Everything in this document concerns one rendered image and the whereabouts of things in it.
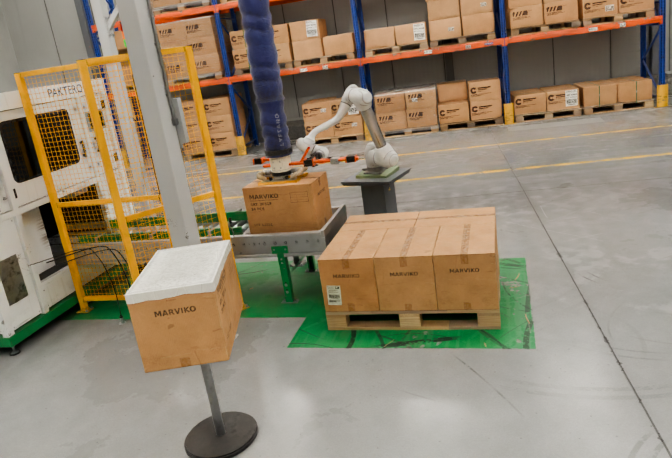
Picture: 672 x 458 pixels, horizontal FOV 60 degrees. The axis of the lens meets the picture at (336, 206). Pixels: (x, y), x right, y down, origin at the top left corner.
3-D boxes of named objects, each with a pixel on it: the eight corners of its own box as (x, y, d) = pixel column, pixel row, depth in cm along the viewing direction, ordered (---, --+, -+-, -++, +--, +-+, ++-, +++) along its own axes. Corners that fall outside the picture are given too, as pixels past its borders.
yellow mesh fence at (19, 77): (76, 313, 521) (7, 74, 465) (83, 308, 530) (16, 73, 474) (193, 311, 488) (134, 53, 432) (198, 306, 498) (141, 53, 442)
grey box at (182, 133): (160, 145, 396) (150, 101, 388) (164, 144, 401) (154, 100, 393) (186, 143, 391) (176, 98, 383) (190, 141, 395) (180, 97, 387)
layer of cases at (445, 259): (325, 312, 418) (317, 260, 408) (356, 259, 510) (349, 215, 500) (499, 309, 385) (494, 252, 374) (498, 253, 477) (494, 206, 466)
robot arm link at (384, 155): (390, 159, 534) (404, 163, 516) (376, 169, 528) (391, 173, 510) (358, 84, 499) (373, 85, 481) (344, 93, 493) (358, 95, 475)
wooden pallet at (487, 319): (328, 330, 422) (325, 312, 418) (358, 274, 514) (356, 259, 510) (500, 329, 388) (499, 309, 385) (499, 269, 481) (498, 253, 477)
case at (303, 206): (250, 234, 485) (241, 188, 475) (269, 219, 522) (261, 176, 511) (318, 231, 467) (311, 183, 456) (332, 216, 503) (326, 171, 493)
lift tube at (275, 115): (261, 159, 471) (238, 25, 443) (271, 153, 491) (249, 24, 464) (287, 156, 465) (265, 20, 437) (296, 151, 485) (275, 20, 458)
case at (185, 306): (173, 316, 332) (157, 250, 322) (243, 305, 333) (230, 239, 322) (144, 373, 274) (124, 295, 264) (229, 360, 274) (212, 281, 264)
